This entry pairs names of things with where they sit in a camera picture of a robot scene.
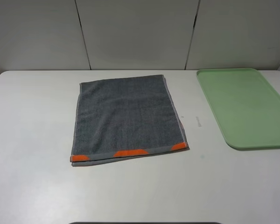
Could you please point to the grey towel with orange patches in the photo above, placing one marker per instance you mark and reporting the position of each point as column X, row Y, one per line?
column 125, row 118

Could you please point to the light green plastic tray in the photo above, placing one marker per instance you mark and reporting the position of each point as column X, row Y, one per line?
column 246, row 107

